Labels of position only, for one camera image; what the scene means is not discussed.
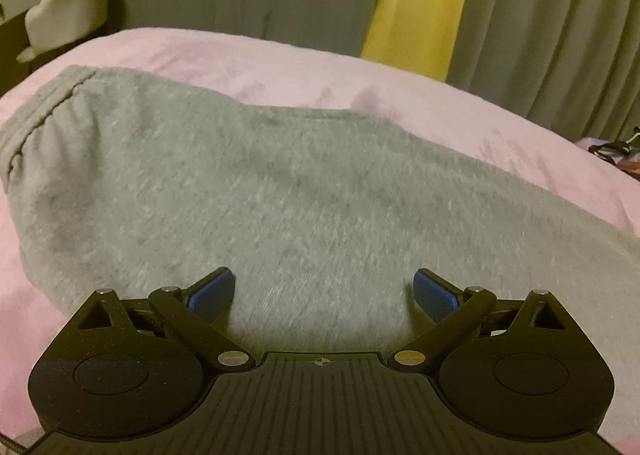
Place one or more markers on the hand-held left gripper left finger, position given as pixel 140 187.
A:
pixel 212 292

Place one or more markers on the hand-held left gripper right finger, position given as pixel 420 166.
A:
pixel 436 294

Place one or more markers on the grey pants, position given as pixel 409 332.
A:
pixel 280 215

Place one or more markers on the pink blanket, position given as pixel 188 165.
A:
pixel 425 95

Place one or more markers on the yellow curtain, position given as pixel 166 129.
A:
pixel 420 5

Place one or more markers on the white cloud-shaped chair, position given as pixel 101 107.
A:
pixel 67 10

